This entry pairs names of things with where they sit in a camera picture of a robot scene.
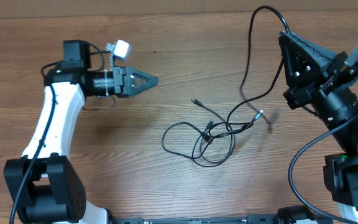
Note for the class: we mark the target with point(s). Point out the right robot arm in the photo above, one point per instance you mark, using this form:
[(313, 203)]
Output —
[(339, 112)]

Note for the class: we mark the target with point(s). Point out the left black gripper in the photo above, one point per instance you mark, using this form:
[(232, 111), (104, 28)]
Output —
[(130, 73)]

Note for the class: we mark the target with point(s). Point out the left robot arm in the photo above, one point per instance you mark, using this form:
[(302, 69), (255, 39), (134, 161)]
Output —
[(43, 184)]

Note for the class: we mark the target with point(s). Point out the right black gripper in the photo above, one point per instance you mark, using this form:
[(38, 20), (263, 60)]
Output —
[(305, 76)]

